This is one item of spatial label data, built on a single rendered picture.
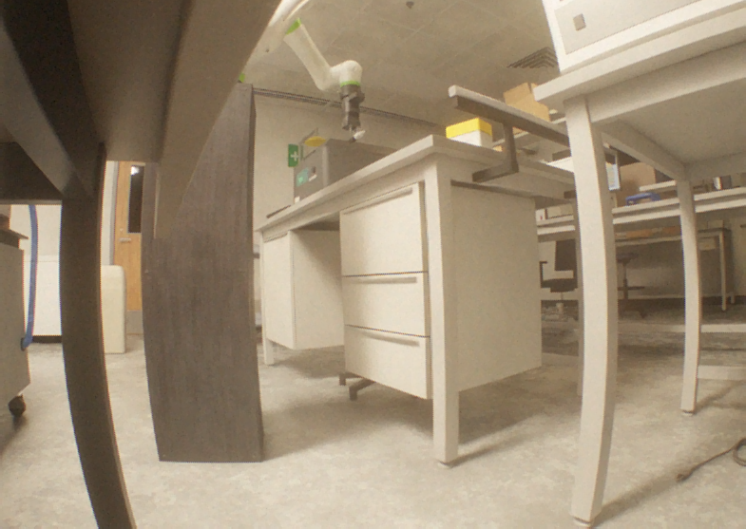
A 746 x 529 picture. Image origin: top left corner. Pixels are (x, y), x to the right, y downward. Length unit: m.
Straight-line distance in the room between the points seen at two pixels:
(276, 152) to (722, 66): 4.74
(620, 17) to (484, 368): 1.03
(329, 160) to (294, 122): 3.45
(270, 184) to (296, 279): 2.92
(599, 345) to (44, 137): 0.79
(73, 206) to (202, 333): 0.81
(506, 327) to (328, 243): 1.15
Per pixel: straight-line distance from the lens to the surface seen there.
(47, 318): 4.04
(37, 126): 0.24
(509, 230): 1.40
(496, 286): 1.32
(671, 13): 0.77
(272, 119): 5.17
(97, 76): 0.31
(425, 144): 1.06
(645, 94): 0.78
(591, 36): 0.82
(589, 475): 0.86
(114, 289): 3.30
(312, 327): 2.13
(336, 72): 1.86
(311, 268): 2.12
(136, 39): 0.26
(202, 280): 1.17
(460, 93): 1.02
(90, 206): 0.43
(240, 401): 1.20
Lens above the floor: 0.54
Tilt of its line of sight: 4 degrees up
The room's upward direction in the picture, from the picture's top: 2 degrees counter-clockwise
